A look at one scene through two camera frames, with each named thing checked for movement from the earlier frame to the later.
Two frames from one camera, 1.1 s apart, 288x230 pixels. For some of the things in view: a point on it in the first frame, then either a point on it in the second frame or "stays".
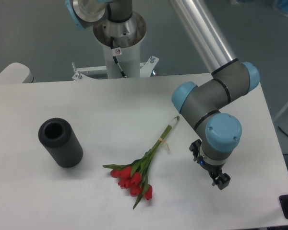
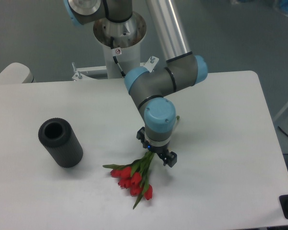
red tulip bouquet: [134, 176] stays
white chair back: [14, 73] stays
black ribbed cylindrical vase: [56, 134] stays
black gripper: [213, 170] → [169, 158]
